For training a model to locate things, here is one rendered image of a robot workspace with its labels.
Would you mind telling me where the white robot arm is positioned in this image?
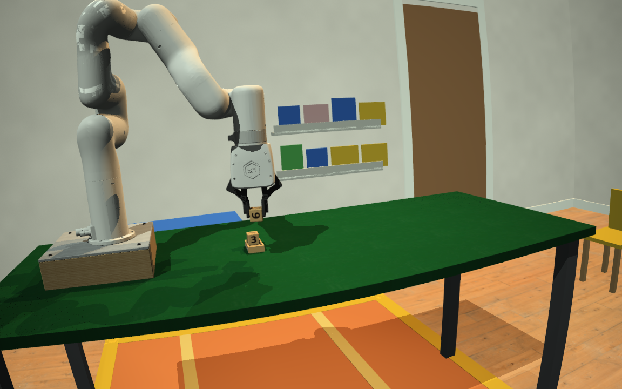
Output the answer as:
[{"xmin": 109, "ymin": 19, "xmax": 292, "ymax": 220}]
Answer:
[{"xmin": 76, "ymin": 0, "xmax": 267, "ymax": 246}]

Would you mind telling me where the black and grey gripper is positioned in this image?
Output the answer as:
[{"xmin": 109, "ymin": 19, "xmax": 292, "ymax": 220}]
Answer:
[{"xmin": 226, "ymin": 141, "xmax": 282, "ymax": 218}]

